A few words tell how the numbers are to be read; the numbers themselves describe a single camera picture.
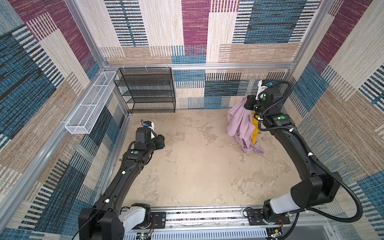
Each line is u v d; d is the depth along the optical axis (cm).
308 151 45
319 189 41
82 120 71
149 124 71
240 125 83
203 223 73
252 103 69
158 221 75
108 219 38
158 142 73
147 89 109
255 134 92
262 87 66
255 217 73
